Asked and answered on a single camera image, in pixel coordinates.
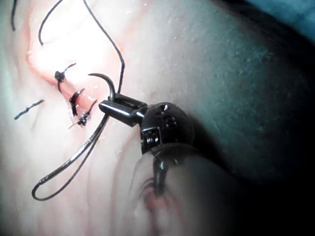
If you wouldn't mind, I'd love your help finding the left arm needle driver jaw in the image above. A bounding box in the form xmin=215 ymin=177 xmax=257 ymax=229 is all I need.
xmin=114 ymin=93 xmax=149 ymax=112
xmin=98 ymin=99 xmax=144 ymax=128

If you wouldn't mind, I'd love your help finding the left arm needle driver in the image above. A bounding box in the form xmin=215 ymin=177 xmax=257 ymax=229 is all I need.
xmin=139 ymin=101 xmax=195 ymax=155

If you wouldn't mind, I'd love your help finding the curved steel needle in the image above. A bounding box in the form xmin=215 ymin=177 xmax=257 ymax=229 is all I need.
xmin=38 ymin=72 xmax=118 ymax=185

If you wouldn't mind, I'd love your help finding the black thread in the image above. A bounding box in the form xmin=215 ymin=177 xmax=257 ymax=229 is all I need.
xmin=11 ymin=0 xmax=126 ymax=201

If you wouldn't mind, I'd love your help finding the tissue pad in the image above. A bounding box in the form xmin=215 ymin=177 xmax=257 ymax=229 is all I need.
xmin=0 ymin=0 xmax=315 ymax=236

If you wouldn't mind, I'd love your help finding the blue-green cloth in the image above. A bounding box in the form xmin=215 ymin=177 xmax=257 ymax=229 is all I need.
xmin=242 ymin=0 xmax=315 ymax=44

